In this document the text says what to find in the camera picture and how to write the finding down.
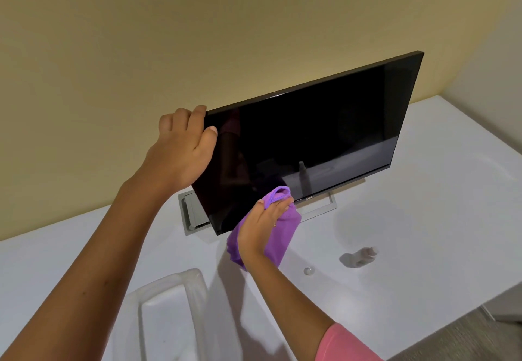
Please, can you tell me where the person's right hand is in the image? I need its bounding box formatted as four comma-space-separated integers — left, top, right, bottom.
237, 198, 294, 260

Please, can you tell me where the person's left hand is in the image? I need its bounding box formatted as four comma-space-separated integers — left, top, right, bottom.
141, 105, 219, 195

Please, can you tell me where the purple cleaning cloth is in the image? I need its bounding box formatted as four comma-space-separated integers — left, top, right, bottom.
227, 186, 302, 272

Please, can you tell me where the black computer monitor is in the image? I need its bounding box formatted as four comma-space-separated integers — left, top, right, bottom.
191, 51, 425, 236

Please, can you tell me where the person's right forearm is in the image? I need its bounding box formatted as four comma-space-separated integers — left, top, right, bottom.
241, 249, 337, 351

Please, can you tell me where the person's left forearm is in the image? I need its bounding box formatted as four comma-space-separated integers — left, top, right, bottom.
0, 171, 174, 361

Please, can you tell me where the silver monitor stand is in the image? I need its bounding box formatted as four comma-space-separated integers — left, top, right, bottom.
178, 189, 338, 236

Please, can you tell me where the small clear spray bottle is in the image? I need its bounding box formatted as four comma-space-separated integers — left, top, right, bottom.
350, 247, 379, 268

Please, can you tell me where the pink sleeve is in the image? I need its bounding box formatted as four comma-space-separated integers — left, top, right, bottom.
314, 323, 384, 361

